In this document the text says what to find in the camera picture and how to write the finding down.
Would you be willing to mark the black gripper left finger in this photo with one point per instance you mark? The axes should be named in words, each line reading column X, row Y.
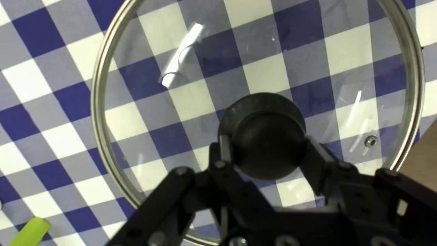
column 192, row 192

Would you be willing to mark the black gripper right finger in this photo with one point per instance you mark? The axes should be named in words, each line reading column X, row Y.
column 346, row 182

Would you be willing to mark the glass lid with black knob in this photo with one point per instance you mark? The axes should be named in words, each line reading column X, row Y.
column 264, row 132

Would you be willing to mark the green plastic bottle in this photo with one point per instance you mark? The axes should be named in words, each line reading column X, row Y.
column 29, row 233

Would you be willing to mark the blue white checked tablecloth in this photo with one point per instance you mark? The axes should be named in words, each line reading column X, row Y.
column 36, row 82

